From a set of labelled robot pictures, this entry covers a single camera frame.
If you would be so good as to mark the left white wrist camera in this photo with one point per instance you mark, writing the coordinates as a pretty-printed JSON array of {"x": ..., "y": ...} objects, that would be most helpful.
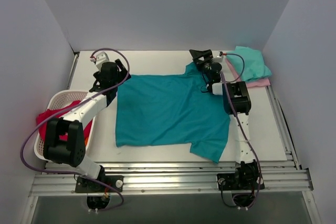
[{"x": 99, "y": 59}]

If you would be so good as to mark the crimson red t shirt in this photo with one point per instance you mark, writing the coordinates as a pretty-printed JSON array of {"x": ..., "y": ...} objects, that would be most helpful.
[{"x": 41, "y": 117}]

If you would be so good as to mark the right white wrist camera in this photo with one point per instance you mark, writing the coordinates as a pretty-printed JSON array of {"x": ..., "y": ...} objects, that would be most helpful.
[{"x": 219, "y": 56}]

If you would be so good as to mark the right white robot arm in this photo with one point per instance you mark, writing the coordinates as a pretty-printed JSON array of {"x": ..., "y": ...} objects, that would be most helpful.
[{"x": 237, "y": 104}]

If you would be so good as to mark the teal t shirt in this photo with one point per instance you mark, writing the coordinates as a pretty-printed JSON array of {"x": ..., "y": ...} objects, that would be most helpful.
[{"x": 155, "y": 110}]

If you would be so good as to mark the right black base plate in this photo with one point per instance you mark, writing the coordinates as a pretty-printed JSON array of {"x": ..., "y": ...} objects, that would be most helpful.
[{"x": 231, "y": 181}]

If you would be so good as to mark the white plastic laundry basket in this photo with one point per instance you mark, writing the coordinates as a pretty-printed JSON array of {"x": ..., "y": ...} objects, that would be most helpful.
[{"x": 59, "y": 101}]

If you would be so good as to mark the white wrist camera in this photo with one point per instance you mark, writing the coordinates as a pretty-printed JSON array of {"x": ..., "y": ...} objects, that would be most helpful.
[
  {"x": 99, "y": 59},
  {"x": 219, "y": 56}
]

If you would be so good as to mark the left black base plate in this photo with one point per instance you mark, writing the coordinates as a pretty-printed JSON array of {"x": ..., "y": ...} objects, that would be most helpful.
[{"x": 84, "y": 185}]

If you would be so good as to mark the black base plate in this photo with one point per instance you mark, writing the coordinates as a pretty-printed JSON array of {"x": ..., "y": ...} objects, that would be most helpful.
[
  {"x": 84, "y": 185},
  {"x": 231, "y": 181}
]

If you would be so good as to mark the aluminium rail frame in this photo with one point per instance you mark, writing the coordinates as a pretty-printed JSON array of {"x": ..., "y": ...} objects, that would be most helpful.
[{"x": 172, "y": 169}]

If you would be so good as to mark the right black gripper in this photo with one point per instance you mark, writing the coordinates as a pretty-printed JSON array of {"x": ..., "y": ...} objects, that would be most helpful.
[{"x": 203, "y": 59}]

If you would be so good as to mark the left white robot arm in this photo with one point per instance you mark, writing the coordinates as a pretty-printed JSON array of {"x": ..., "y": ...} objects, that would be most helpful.
[{"x": 64, "y": 137}]

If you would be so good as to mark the folded mint green t shirt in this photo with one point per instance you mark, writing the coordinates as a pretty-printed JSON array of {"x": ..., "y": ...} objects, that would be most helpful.
[{"x": 248, "y": 64}]

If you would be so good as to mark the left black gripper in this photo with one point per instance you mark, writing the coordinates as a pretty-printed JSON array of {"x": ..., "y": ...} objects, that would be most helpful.
[{"x": 122, "y": 70}]

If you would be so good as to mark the folded pink t shirt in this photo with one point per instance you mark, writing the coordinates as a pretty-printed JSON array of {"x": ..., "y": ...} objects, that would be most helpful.
[{"x": 259, "y": 83}]

